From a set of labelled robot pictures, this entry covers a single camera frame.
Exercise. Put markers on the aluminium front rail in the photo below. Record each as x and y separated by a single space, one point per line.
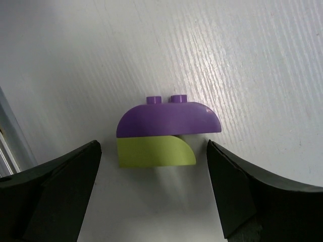
16 155

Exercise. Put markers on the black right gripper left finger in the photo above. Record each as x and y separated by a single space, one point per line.
48 202

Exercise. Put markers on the purple half-round lego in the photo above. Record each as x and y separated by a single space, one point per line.
177 117

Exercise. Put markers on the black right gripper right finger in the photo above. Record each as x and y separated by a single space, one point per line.
257 205

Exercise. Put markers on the green curved lego brick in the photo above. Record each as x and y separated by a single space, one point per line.
154 151

